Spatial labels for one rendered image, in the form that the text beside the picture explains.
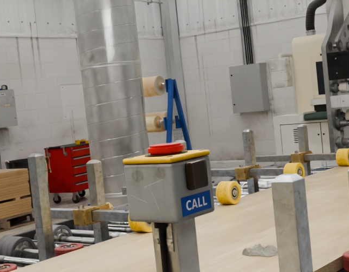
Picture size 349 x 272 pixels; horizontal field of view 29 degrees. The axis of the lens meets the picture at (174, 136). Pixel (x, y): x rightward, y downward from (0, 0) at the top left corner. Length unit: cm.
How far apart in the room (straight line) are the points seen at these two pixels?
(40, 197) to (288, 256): 116
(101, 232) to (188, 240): 145
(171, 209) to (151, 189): 3
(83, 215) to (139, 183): 140
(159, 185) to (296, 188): 29
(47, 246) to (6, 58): 786
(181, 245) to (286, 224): 26
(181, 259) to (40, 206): 130
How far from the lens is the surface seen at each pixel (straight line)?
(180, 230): 74
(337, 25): 422
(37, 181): 201
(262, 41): 1155
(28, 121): 995
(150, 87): 844
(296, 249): 96
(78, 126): 1060
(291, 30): 1130
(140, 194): 73
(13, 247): 244
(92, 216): 215
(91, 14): 526
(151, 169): 72
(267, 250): 160
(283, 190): 95
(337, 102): 401
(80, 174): 953
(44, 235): 203
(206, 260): 160
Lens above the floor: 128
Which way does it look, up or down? 3 degrees down
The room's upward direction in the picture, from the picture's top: 6 degrees counter-clockwise
